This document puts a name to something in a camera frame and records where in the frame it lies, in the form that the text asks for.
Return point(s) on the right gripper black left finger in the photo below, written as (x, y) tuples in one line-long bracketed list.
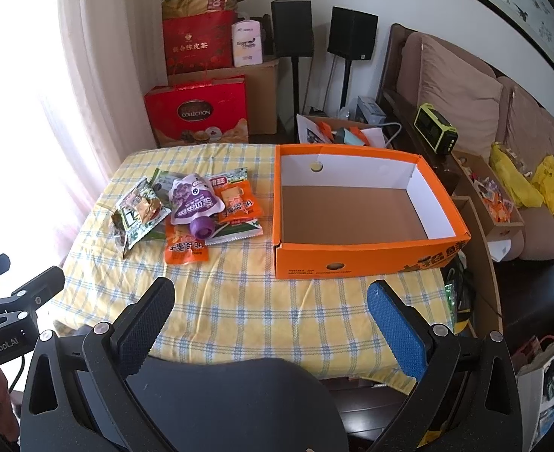
[(138, 326)]

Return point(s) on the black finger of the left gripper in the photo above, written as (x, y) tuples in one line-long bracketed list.
[(38, 291)]

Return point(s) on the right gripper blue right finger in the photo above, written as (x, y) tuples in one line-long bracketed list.
[(403, 327)]

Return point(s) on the orange snack packet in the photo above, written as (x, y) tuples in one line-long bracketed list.
[(238, 198), (181, 247)]

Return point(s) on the green seaweed snack pack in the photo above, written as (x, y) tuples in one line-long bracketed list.
[(136, 215)]

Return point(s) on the purple jelly pouch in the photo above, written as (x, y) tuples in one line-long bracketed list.
[(195, 204)]

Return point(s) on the tall cardboard box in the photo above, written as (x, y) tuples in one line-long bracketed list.
[(470, 280)]

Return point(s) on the yellow checkered tablecloth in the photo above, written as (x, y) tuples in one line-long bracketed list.
[(231, 307)]

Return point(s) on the orange cardboard box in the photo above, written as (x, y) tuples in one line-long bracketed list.
[(342, 211)]

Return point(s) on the cardboard tray with snacks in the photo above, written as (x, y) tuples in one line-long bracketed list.
[(499, 217)]

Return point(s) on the yellow plastic bag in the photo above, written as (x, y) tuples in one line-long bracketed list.
[(519, 189), (543, 181)]

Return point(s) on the green portable radio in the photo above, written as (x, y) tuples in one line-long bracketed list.
[(437, 131)]

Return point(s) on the white curtain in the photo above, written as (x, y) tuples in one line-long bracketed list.
[(72, 78)]

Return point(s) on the red chocolate gift bag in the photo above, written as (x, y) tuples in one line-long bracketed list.
[(202, 112)]

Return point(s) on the brown sofa cushion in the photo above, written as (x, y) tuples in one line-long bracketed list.
[(466, 93)]

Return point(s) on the brown cardboard box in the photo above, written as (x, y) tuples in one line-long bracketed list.
[(261, 91)]

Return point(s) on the red tea gift bag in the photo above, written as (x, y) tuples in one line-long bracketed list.
[(198, 43)]

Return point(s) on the right black speaker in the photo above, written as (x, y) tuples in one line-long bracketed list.
[(352, 34)]

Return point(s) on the black speaker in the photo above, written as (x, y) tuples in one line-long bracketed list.
[(352, 34), (293, 28)]

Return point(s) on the left black speaker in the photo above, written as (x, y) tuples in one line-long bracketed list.
[(293, 28)]

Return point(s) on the white paper bag orange handles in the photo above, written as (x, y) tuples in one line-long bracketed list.
[(319, 130)]

